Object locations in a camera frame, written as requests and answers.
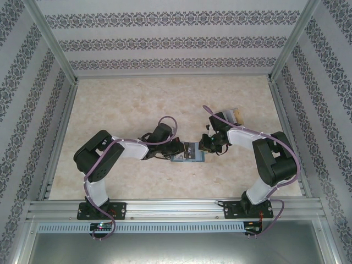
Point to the black VIP card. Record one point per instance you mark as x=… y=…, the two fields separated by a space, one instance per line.
x=192 y=149

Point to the blue leather card holder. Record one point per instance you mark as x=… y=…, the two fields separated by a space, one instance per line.
x=200 y=158

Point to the clear acrylic card box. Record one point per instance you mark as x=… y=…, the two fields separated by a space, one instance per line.
x=232 y=119

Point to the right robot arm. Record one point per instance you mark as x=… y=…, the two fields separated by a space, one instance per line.
x=275 y=159

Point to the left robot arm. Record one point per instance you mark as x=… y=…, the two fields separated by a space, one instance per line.
x=96 y=156

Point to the gold card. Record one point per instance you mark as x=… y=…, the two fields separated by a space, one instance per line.
x=239 y=116

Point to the grey metal shelf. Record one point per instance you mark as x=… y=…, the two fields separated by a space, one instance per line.
x=176 y=250

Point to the aluminium shelf edge profile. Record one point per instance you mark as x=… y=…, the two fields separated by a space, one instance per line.
x=23 y=244
x=328 y=244

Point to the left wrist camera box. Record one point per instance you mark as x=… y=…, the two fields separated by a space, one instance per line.
x=162 y=132

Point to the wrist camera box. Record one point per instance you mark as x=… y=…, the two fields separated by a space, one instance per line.
x=218 y=121
x=162 y=132

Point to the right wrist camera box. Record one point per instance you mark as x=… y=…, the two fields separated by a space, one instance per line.
x=218 y=121

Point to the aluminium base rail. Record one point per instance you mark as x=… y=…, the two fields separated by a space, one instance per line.
x=176 y=207

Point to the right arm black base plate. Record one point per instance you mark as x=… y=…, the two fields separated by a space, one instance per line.
x=228 y=210

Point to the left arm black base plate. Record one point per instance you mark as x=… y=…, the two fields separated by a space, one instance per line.
x=121 y=210

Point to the aluminium side rail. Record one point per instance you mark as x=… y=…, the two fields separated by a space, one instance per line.
x=59 y=137
x=276 y=93

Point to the aluminium frame post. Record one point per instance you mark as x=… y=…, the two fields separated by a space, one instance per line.
x=50 y=35
x=294 y=35

